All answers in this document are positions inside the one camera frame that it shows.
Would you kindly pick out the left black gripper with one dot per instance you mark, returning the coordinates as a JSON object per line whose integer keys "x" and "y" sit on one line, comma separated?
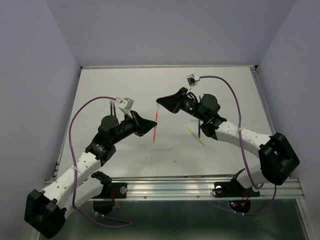
{"x": 145, "y": 125}

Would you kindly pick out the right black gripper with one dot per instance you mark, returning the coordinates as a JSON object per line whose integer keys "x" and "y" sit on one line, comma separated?
{"x": 171, "y": 102}

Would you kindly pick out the orange pen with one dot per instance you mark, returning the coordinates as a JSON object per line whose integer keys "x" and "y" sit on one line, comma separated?
{"x": 155, "y": 128}

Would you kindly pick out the red pen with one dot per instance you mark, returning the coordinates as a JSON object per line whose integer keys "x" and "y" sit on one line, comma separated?
{"x": 114, "y": 109}

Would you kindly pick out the green pen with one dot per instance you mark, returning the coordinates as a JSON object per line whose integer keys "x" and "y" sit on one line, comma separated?
{"x": 111, "y": 107}

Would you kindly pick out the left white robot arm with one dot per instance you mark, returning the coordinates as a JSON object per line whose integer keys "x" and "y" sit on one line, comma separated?
{"x": 47, "y": 210}

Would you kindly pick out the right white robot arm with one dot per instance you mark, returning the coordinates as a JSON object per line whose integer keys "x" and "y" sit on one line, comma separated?
{"x": 277, "y": 159}

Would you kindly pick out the yellow pen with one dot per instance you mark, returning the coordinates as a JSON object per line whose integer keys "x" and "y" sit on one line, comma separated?
{"x": 196, "y": 136}

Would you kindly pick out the purple pen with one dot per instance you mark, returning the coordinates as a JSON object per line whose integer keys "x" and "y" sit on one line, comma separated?
{"x": 199, "y": 129}

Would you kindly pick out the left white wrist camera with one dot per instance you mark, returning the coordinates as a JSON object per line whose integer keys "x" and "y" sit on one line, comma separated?
{"x": 125, "y": 105}

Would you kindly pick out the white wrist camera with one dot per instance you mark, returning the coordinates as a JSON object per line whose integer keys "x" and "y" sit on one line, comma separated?
{"x": 193, "y": 81}
{"x": 125, "y": 105}

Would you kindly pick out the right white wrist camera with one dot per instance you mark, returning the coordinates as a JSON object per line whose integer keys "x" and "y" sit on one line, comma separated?
{"x": 193, "y": 81}

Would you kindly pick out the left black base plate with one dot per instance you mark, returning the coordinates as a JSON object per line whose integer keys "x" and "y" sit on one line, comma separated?
{"x": 113, "y": 190}

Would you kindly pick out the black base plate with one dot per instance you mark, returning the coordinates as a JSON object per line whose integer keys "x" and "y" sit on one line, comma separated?
{"x": 113, "y": 190}
{"x": 229, "y": 189}

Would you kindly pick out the aluminium mounting rail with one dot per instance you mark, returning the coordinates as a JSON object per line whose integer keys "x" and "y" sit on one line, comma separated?
{"x": 167, "y": 189}

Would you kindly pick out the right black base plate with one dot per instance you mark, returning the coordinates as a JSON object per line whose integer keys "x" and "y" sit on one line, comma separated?
{"x": 229, "y": 189}

